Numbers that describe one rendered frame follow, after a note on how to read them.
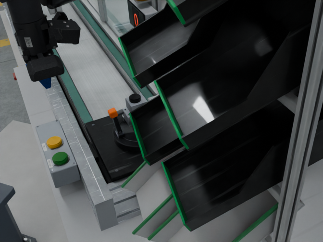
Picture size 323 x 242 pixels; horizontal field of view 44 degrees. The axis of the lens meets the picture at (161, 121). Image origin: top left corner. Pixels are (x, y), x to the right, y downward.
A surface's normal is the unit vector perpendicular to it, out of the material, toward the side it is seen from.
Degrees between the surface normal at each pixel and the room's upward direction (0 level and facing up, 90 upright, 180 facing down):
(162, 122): 25
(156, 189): 45
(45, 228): 0
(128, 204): 90
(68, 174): 90
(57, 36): 68
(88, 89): 0
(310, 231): 0
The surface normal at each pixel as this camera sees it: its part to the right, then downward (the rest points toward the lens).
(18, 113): -0.06, -0.78
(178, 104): -0.47, -0.62
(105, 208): 0.41, 0.55
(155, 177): -0.73, -0.40
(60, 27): 0.22, -0.83
